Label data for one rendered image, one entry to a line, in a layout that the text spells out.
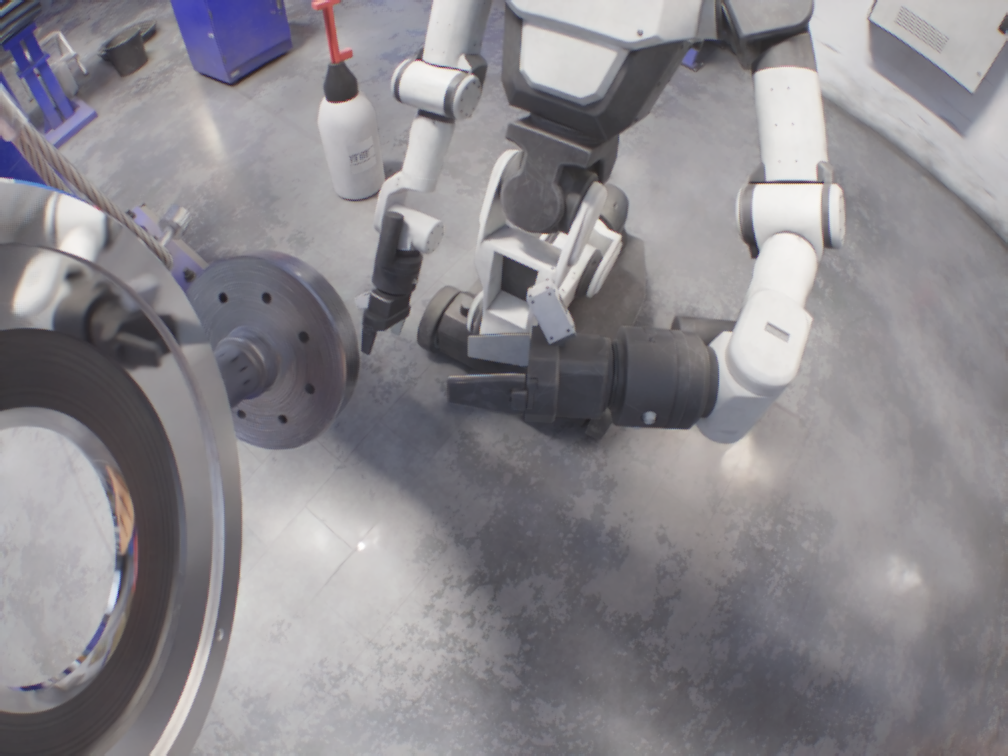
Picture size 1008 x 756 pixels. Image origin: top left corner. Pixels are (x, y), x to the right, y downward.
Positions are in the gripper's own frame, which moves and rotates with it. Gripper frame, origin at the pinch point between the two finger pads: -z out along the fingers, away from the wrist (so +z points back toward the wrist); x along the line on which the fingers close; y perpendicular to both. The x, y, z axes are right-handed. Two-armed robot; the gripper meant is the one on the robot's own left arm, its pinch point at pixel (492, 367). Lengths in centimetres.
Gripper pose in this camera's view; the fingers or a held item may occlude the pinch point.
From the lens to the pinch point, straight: 43.2
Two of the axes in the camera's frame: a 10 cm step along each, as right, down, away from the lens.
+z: 10.0, 0.7, -0.6
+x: 0.8, -3.8, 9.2
